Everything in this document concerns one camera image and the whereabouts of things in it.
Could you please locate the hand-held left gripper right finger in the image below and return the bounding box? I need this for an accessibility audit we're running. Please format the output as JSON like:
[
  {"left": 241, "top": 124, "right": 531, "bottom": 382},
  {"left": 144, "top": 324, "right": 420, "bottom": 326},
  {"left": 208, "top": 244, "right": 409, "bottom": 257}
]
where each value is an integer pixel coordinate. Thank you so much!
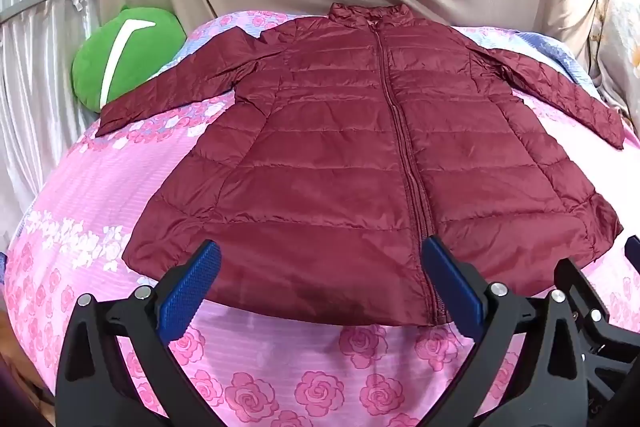
[{"left": 421, "top": 236, "right": 603, "bottom": 427}]

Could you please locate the maroon puffer jacket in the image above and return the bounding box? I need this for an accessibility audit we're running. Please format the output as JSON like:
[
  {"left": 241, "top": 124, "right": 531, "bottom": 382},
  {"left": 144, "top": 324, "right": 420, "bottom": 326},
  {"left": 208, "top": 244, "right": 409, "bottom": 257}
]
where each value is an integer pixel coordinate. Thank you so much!
[{"left": 98, "top": 2, "right": 626, "bottom": 328}]

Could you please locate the pink floral bed sheet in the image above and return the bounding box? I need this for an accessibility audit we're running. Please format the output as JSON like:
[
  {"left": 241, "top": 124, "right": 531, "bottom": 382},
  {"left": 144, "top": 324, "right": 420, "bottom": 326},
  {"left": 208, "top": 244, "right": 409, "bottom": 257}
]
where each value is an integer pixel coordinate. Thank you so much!
[{"left": 0, "top": 9, "right": 640, "bottom": 427}]

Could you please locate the silver satin curtain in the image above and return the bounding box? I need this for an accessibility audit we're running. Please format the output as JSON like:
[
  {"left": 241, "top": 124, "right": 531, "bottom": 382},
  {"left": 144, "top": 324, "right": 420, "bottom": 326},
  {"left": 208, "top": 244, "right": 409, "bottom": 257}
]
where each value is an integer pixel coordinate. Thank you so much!
[{"left": 0, "top": 0, "right": 101, "bottom": 253}]

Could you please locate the green plush pillow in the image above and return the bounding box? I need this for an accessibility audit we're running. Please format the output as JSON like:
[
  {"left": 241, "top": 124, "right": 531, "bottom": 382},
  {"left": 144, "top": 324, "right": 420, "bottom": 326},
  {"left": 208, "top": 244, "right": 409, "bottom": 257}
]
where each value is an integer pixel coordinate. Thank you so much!
[{"left": 70, "top": 4, "right": 188, "bottom": 114}]

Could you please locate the cream floral fabric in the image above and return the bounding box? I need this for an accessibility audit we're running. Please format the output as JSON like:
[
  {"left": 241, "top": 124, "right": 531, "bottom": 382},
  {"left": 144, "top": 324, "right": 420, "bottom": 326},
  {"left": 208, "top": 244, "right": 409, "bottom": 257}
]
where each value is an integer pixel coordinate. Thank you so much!
[{"left": 585, "top": 0, "right": 640, "bottom": 128}]

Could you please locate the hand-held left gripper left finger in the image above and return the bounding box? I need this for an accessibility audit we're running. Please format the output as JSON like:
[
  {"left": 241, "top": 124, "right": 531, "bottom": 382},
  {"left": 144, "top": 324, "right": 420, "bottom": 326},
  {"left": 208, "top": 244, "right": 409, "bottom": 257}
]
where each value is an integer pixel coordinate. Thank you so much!
[{"left": 54, "top": 239, "right": 223, "bottom": 427}]

